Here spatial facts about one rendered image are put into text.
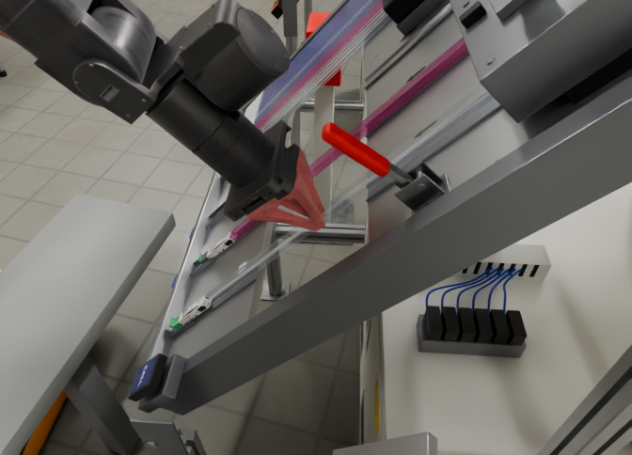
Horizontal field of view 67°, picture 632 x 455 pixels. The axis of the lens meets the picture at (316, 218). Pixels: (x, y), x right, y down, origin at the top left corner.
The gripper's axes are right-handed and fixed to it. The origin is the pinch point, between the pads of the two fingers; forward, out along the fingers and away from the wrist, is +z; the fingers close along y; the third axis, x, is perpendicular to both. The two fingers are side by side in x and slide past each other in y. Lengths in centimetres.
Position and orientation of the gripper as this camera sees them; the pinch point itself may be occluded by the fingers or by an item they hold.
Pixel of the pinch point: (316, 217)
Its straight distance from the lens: 50.3
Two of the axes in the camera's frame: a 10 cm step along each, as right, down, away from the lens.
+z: 6.6, 5.7, 5.0
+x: -7.5, 4.5, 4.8
